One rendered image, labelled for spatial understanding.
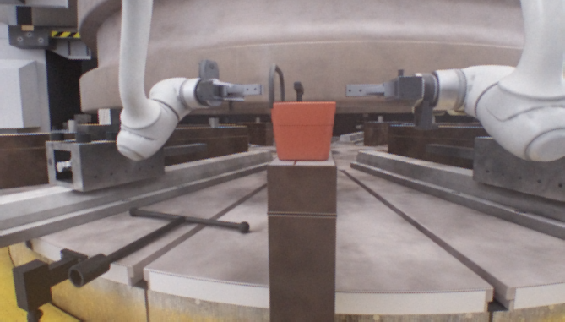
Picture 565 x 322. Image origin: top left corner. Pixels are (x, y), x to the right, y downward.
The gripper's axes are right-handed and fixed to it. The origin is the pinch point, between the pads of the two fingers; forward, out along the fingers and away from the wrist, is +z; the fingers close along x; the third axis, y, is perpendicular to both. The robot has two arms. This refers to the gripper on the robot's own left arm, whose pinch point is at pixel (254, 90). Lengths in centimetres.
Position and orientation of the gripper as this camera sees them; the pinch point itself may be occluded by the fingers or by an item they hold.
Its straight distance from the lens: 76.0
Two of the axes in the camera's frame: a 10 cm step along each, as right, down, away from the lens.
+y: 0.1, 10.0, 1.0
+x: -4.9, 0.9, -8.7
